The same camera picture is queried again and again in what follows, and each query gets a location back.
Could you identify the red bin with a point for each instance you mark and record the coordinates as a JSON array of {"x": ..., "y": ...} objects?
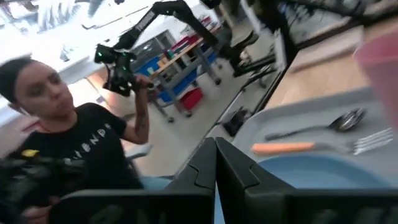
[{"x": 191, "y": 98}]

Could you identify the person's hand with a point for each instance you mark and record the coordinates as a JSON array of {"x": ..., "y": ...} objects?
[{"x": 143, "y": 83}]

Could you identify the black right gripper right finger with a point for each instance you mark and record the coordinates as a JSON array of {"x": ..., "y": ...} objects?
[{"x": 280, "y": 199}]

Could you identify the black aluminium table frame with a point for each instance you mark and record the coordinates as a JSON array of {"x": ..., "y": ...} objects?
[{"x": 280, "y": 46}]

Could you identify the pink ribbed cup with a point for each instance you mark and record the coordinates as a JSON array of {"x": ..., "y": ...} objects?
[{"x": 381, "y": 71}]

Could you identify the shelf cart with blue bins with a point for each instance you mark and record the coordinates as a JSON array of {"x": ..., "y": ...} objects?
[{"x": 183, "y": 68}]

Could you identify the black floor object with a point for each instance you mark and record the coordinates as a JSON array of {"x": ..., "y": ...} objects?
[{"x": 235, "y": 122}]

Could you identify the grey plastic tray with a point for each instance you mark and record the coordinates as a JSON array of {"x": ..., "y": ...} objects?
[{"x": 298, "y": 119}]

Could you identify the person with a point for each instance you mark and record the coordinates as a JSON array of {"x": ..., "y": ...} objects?
[{"x": 71, "y": 137}]

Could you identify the dark metal spoon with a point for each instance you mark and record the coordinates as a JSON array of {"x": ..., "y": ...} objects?
[{"x": 342, "y": 123}]

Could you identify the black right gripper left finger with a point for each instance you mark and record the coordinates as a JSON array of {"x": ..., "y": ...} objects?
[{"x": 174, "y": 193}]

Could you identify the blue plate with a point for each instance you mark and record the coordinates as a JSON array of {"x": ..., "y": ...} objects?
[{"x": 317, "y": 172}]

